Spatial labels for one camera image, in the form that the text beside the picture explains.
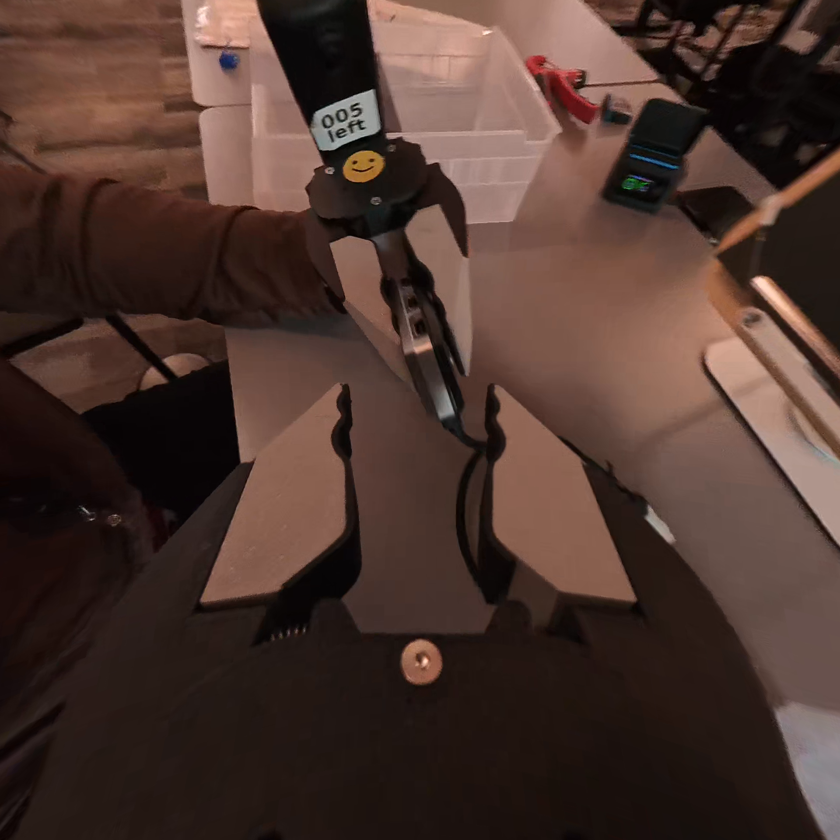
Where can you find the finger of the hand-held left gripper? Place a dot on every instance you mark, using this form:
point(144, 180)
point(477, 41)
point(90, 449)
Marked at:
point(459, 295)
point(364, 289)

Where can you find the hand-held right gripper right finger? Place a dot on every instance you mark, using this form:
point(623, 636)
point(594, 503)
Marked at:
point(558, 518)

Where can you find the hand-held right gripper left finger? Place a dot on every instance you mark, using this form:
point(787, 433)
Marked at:
point(282, 505)

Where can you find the person's left forearm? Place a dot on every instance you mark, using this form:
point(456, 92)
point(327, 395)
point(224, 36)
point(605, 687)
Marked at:
point(164, 256)

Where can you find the clear plastic bag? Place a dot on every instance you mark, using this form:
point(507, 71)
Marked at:
point(220, 26)

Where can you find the clear plastic bin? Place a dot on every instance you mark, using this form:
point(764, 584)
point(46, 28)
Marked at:
point(446, 111)

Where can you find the person's torso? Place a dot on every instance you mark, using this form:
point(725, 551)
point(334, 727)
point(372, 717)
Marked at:
point(59, 558)

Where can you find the red hand tool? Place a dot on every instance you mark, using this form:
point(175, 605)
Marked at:
point(564, 85)

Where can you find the white monitor stand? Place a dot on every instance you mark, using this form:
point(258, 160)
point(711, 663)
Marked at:
point(761, 387)

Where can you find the small blue black object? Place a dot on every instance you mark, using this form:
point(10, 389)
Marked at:
point(617, 110)

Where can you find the black device with display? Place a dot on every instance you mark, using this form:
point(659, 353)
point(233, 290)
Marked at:
point(656, 151)

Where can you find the flat black pad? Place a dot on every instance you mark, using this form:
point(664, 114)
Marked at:
point(715, 210)

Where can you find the wood framed monitor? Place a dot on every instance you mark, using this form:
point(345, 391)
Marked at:
point(807, 262)

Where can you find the black office chair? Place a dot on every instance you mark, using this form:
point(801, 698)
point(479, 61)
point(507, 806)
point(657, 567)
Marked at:
point(754, 65)

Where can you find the black chair frame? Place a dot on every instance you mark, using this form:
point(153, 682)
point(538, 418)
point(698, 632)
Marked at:
point(141, 348)

